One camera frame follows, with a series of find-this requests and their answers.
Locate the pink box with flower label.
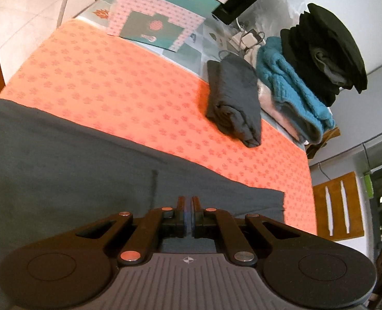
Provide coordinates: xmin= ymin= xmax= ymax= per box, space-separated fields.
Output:
xmin=106 ymin=0 xmax=208 ymax=51

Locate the black box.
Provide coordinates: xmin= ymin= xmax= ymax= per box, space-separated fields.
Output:
xmin=211 ymin=0 xmax=272 ymax=25

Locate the folded dark grey garment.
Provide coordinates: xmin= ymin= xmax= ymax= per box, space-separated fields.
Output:
xmin=205 ymin=53 xmax=263 ymax=148

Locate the brown cardboard box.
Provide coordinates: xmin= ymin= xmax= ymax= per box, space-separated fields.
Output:
xmin=305 ymin=126 xmax=340 ymax=159

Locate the folded teal knitted sweater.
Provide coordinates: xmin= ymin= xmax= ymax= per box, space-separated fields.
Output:
xmin=256 ymin=36 xmax=336 ymax=144

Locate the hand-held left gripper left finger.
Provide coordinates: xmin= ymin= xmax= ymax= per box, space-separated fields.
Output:
xmin=71 ymin=196 xmax=189 ymax=265

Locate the stack of black clothes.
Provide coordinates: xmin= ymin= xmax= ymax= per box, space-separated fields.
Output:
xmin=280 ymin=3 xmax=368 ymax=107

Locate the wooden cabinet door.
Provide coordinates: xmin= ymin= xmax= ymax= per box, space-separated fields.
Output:
xmin=312 ymin=171 xmax=365 ymax=241

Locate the clear plastic bag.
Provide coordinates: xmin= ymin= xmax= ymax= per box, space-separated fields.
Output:
xmin=259 ymin=0 xmax=309 ymax=39

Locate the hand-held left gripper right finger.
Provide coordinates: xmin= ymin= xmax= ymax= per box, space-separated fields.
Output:
xmin=191 ymin=196 xmax=304 ymax=265

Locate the white power strip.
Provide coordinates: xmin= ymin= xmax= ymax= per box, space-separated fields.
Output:
xmin=230 ymin=27 xmax=266 ymax=49

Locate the folded pink garment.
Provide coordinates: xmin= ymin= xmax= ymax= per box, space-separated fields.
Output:
xmin=243 ymin=47 xmax=311 ymax=143

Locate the orange patterned mat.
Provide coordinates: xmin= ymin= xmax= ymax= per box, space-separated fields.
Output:
xmin=0 ymin=18 xmax=317 ymax=236

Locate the folded light grey garment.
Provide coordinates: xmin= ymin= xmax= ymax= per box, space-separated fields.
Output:
xmin=310 ymin=47 xmax=350 ymax=86

